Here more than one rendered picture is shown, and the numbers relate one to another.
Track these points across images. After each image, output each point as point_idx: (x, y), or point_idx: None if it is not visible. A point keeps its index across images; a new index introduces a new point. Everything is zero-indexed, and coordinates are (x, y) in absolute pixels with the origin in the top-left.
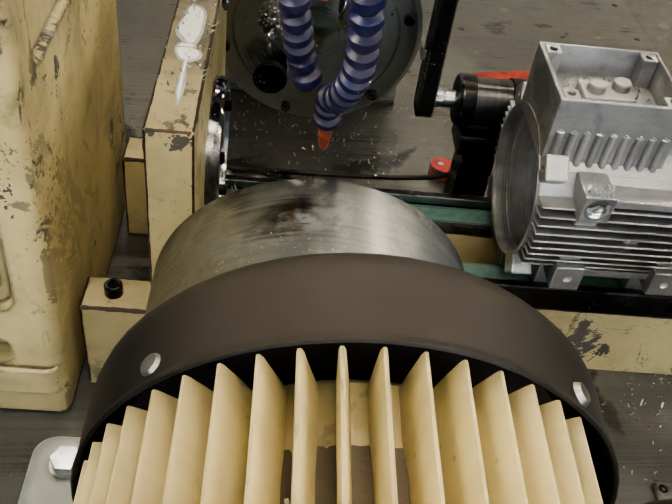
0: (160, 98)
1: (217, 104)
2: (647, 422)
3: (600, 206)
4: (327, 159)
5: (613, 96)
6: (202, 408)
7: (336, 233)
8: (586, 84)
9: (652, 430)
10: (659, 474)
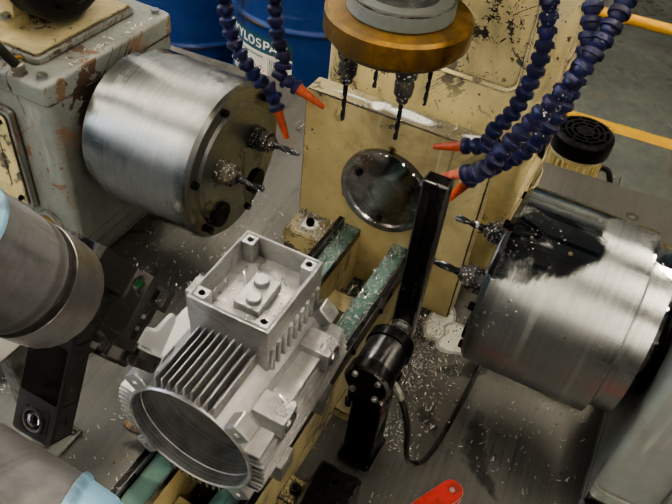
0: (341, 86)
1: (376, 150)
2: (117, 468)
3: None
4: (493, 413)
5: (247, 289)
6: None
7: (195, 80)
8: (271, 282)
9: (110, 466)
10: (83, 443)
